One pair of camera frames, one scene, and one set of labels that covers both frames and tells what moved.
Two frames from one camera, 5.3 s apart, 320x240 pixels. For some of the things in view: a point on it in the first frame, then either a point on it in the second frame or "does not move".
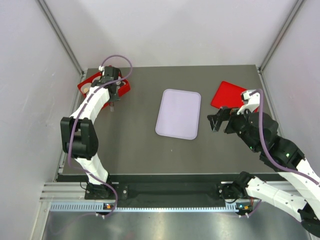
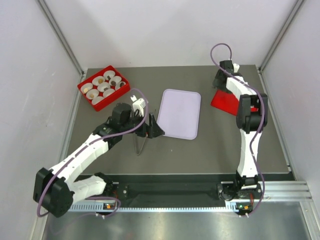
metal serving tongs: (112, 107) -> (138, 153)
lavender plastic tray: (178, 115) does not move
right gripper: (224, 114) -> (216, 83)
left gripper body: (114, 97) -> (143, 130)
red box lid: (228, 95) does not move
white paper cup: (87, 85) does not move
